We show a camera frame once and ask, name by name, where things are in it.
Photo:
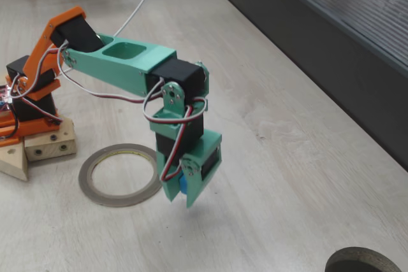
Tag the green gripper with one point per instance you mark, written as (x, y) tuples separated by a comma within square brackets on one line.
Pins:
[(208, 153)]

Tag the blue cube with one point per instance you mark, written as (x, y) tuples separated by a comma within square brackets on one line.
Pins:
[(184, 184)]

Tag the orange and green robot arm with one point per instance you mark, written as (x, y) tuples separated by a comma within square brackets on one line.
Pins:
[(114, 68)]

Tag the wooden base block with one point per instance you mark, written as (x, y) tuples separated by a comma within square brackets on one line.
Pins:
[(48, 147)]

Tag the wooden plank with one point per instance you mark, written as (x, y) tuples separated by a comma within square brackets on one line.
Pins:
[(12, 160)]

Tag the red controller board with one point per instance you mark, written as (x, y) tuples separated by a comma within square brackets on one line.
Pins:
[(2, 93)]

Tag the frosted glass desk partition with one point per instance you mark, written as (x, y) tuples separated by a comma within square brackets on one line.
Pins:
[(350, 61)]

